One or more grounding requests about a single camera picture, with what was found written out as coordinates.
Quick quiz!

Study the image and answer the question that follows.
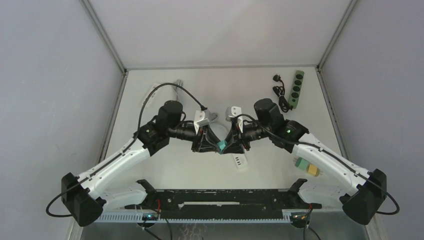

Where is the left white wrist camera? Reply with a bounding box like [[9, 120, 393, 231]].
[[193, 109, 211, 129]]

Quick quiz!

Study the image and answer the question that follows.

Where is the grey cord of far strip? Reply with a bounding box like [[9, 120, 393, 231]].
[[161, 79, 186, 104]]

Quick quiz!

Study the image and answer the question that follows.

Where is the white power strip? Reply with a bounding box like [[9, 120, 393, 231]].
[[139, 83, 160, 108], [232, 153, 249, 170]]

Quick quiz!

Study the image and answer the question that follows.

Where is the green power strip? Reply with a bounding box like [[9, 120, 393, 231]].
[[288, 70, 305, 109]]

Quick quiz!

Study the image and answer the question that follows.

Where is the teal plug adapter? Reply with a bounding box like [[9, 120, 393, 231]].
[[216, 140, 227, 154]]

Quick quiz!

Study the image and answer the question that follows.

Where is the left black camera cable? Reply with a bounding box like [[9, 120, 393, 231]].
[[45, 82, 208, 219]]

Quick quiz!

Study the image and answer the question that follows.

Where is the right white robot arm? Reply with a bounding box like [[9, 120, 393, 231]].
[[223, 98, 400, 225]]

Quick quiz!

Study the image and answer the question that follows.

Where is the yellow plug adapter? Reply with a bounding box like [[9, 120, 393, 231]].
[[306, 164, 321, 177]]

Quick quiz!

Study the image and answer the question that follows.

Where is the grey cord of strip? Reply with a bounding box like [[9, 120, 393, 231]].
[[210, 112, 231, 133], [161, 79, 186, 104]]

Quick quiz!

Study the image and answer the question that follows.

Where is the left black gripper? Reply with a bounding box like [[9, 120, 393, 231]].
[[167, 122, 221, 153]]

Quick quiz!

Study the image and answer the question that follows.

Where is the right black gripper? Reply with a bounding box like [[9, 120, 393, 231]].
[[221, 120, 272, 155]]

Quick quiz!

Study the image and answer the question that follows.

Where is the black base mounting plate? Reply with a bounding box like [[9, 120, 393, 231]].
[[124, 189, 322, 219]]

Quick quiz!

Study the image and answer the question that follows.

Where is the black coiled power cord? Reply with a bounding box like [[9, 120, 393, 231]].
[[272, 74, 294, 114]]

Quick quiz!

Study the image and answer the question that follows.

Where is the green plug adapter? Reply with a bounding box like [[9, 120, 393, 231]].
[[294, 157, 310, 172]]

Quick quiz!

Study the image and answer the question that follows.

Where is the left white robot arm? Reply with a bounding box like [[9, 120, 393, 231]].
[[60, 100, 211, 227]]

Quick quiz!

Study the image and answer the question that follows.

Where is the grey cord of near strip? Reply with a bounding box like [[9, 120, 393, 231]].
[[210, 112, 231, 133]]

